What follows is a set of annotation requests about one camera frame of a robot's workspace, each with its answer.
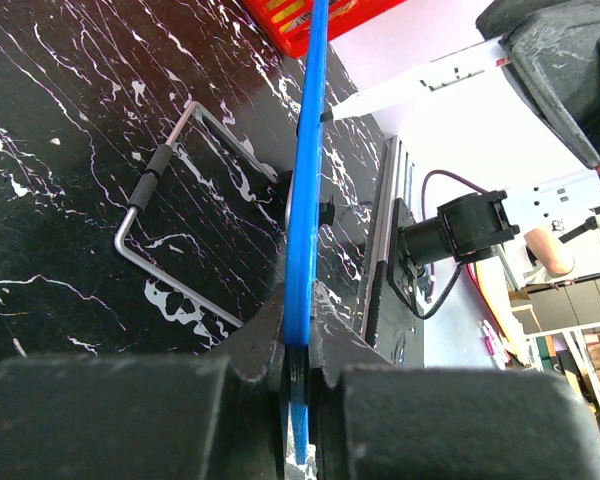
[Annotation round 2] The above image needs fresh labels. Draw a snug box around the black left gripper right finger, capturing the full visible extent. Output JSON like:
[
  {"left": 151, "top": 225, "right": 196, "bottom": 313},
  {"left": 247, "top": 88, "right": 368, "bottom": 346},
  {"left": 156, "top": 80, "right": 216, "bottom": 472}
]
[{"left": 309, "top": 285, "right": 600, "bottom": 479}]

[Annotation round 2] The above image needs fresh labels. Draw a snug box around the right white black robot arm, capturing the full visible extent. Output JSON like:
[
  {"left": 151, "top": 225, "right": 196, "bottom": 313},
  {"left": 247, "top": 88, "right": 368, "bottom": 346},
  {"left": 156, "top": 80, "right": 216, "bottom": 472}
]
[{"left": 392, "top": 1, "right": 600, "bottom": 265}]

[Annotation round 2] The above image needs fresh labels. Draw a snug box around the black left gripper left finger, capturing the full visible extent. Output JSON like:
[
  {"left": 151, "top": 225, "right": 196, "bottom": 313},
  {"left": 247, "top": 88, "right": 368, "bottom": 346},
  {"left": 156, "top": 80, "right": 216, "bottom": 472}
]
[{"left": 0, "top": 288, "right": 286, "bottom": 479}]

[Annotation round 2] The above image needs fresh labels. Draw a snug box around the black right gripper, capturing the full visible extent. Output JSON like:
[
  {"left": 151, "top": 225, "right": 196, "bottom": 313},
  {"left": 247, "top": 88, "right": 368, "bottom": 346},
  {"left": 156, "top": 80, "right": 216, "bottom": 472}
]
[{"left": 475, "top": 0, "right": 600, "bottom": 169}]

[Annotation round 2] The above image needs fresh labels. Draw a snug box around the aluminium rail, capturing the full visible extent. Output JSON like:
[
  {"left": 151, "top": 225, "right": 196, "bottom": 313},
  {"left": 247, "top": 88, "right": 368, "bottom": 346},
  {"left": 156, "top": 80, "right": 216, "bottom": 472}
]
[{"left": 357, "top": 136, "right": 411, "bottom": 356}]

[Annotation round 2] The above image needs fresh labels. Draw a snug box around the black capped whiteboard marker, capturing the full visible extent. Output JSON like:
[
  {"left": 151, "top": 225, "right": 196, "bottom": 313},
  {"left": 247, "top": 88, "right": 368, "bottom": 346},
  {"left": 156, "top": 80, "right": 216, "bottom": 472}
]
[{"left": 320, "top": 37, "right": 511, "bottom": 123}]

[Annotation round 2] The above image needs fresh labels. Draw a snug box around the whiteboard metal stand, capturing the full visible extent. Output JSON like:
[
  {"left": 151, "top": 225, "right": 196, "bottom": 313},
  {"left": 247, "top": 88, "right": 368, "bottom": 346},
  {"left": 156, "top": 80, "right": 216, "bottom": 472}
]
[{"left": 114, "top": 101, "right": 291, "bottom": 327}]

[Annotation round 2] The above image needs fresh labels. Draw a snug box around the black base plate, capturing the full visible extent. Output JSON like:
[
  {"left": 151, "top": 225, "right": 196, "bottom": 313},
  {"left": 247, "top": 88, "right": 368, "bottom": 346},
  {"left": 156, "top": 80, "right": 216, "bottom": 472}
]
[{"left": 367, "top": 197, "right": 431, "bottom": 366}]

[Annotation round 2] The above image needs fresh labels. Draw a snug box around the red plastic basket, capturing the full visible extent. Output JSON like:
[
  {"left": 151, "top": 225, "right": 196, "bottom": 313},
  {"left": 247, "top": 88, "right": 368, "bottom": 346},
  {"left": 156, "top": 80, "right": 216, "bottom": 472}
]
[{"left": 242, "top": 0, "right": 409, "bottom": 59}]

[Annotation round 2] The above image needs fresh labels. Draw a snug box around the blue framed whiteboard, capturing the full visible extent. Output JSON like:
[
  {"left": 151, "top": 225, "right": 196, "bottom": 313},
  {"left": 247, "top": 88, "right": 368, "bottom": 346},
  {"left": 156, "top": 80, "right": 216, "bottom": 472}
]
[{"left": 283, "top": 1, "right": 329, "bottom": 465}]

